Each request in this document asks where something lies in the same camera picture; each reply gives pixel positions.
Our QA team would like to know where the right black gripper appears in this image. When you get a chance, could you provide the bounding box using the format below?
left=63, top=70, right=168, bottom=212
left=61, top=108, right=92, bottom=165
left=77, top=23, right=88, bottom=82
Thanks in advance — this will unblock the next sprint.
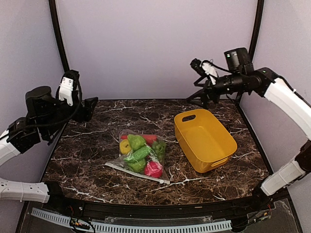
left=186, top=71, right=244, bottom=109

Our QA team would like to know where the red carrot with leaves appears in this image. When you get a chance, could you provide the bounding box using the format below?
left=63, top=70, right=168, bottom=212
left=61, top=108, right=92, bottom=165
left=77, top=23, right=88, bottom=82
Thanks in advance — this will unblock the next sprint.
left=121, top=134, right=166, bottom=158

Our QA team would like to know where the green grape bunch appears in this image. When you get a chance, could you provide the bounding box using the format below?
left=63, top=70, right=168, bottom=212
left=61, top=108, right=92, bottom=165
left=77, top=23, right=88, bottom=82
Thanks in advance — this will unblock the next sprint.
left=149, top=150, right=164, bottom=165

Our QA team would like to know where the yellow lemon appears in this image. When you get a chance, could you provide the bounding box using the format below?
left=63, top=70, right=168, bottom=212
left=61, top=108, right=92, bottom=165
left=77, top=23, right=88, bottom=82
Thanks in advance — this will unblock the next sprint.
left=120, top=139, right=132, bottom=155

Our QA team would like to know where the green pear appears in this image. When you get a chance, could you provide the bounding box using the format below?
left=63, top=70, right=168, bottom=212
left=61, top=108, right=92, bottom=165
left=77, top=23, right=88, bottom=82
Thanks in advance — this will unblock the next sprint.
left=127, top=134, right=146, bottom=150

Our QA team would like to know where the green bitter cucumber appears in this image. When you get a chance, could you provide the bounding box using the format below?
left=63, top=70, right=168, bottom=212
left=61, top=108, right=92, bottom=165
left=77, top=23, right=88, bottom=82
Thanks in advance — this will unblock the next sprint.
left=124, top=146, right=152, bottom=162

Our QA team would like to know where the polka dot zip bag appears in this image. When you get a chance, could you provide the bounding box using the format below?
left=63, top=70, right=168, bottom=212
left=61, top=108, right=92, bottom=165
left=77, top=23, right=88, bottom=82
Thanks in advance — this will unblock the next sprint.
left=105, top=130, right=170, bottom=185

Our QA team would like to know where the red apple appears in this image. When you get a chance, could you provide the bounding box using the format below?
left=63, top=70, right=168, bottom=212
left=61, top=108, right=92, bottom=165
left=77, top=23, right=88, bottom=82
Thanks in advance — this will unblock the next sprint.
left=144, top=161, right=163, bottom=178

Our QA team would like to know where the green apple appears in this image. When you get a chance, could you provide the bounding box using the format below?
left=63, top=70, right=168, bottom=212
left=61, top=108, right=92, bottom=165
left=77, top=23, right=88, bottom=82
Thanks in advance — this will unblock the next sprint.
left=126, top=158, right=147, bottom=173

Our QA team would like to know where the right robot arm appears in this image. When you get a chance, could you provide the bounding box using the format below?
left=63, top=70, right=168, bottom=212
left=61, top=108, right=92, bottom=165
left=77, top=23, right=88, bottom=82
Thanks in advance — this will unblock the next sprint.
left=187, top=48, right=311, bottom=151

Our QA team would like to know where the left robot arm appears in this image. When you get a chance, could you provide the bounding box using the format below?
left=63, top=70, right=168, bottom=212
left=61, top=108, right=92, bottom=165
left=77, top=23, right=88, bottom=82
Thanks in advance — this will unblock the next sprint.
left=0, top=86, right=98, bottom=212

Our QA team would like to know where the yellow plastic basket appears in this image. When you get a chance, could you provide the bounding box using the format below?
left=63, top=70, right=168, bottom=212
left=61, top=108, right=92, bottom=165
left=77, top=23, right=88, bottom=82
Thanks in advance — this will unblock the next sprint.
left=174, top=109, right=238, bottom=173

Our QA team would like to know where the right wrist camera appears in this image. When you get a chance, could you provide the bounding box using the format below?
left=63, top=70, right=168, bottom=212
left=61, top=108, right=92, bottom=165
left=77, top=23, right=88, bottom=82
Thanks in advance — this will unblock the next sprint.
left=190, top=58, right=219, bottom=87

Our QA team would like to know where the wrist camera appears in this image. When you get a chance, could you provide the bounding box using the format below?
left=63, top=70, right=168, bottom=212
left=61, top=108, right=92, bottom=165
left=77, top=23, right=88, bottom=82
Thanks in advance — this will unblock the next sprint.
left=56, top=70, right=80, bottom=107
left=190, top=58, right=219, bottom=87

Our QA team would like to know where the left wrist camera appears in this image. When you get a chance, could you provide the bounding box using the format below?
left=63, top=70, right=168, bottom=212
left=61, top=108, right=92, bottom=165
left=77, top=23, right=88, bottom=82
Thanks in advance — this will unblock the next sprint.
left=56, top=70, right=80, bottom=107

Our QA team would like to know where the right black frame post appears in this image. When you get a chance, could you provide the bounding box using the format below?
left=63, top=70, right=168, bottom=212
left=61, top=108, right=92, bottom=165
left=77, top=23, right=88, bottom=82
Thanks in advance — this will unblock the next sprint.
left=235, top=0, right=265, bottom=105

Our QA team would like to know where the black frame post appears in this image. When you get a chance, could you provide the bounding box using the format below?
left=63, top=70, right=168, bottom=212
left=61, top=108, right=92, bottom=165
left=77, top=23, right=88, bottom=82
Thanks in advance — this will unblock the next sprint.
left=235, top=0, right=265, bottom=105
left=48, top=0, right=69, bottom=72

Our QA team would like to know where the black front rail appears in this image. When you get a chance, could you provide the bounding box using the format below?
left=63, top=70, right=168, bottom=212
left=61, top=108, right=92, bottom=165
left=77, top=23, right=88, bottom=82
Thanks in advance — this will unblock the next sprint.
left=42, top=197, right=253, bottom=219

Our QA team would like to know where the left black frame post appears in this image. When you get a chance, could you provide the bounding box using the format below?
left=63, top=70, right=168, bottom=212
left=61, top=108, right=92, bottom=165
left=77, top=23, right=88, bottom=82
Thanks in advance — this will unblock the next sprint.
left=48, top=0, right=69, bottom=72

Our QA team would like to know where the white slotted cable duct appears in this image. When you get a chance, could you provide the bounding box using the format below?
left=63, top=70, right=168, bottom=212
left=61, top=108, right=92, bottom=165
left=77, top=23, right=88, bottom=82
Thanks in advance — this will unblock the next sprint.
left=31, top=208, right=232, bottom=233

